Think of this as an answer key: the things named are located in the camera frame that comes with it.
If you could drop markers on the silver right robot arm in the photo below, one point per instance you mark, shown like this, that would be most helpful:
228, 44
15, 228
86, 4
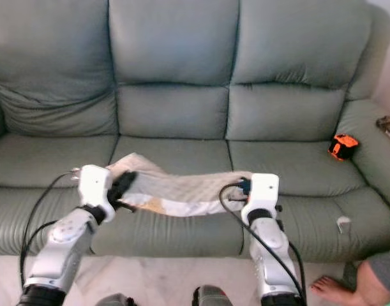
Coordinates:
268, 255

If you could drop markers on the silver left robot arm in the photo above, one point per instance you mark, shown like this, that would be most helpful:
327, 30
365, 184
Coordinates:
60, 248

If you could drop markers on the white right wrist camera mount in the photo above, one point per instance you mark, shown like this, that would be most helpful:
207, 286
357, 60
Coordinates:
263, 191

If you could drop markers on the green leather sofa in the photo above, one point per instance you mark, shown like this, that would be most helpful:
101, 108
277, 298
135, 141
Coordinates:
169, 38

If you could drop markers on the person with grey shorts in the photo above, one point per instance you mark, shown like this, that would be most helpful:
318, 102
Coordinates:
364, 290

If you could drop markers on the grey robot left leg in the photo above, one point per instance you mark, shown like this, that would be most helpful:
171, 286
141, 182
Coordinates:
113, 300

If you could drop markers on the brown side table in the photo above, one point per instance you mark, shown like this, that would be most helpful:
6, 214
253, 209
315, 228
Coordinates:
389, 124

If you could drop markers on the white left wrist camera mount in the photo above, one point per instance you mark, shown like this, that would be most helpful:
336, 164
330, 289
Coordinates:
94, 187

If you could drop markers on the grey robot right leg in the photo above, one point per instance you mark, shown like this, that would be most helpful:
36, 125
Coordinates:
212, 296

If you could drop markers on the orange black small device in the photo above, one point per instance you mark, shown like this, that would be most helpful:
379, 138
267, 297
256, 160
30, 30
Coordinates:
343, 146

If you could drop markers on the grey robot leg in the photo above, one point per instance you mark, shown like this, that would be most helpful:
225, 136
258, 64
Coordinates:
212, 296
113, 300

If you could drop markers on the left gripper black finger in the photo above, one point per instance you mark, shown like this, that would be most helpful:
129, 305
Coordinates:
126, 206
126, 182

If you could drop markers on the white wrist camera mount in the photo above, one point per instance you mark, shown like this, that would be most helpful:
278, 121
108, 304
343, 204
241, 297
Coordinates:
263, 191
94, 187

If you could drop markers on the small white tag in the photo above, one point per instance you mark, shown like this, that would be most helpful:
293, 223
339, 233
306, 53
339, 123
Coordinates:
343, 223

